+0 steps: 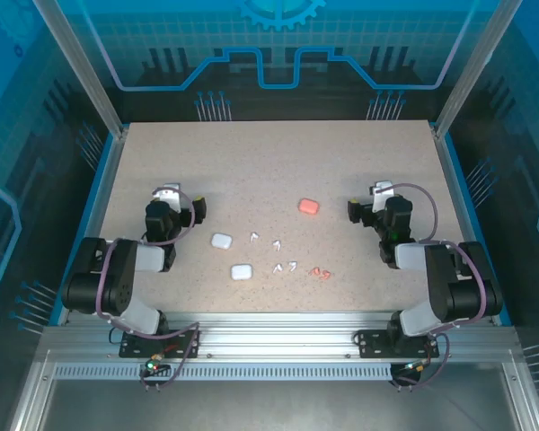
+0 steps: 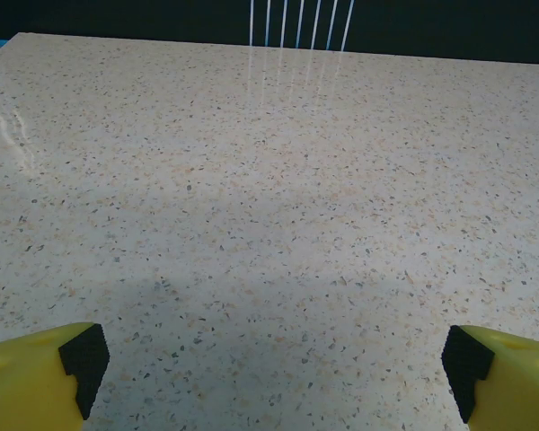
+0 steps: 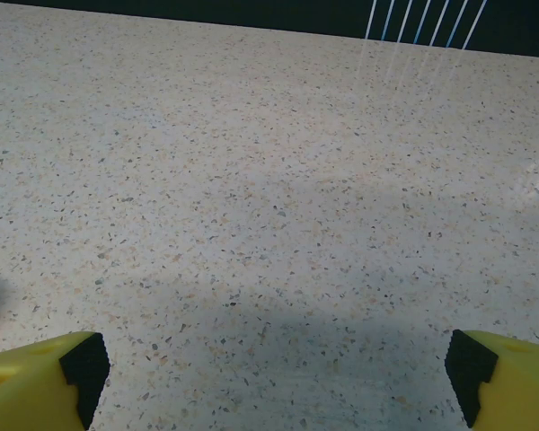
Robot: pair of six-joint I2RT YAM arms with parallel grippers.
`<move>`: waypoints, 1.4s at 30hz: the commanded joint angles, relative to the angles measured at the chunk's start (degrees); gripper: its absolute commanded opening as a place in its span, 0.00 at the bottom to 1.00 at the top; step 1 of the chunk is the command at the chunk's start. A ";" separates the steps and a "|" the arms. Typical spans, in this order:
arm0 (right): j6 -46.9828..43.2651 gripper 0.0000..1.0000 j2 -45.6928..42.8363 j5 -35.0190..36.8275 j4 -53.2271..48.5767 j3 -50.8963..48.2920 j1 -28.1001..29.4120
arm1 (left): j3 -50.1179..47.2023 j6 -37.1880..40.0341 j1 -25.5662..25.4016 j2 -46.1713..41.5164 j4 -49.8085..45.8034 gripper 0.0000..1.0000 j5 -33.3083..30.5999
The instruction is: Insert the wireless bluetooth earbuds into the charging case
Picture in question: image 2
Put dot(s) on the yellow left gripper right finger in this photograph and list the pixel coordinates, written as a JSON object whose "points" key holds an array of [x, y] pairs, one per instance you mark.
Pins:
{"points": [[521, 386]]}

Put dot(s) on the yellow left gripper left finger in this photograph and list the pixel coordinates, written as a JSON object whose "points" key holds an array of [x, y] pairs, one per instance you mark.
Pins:
{"points": [[22, 386]]}

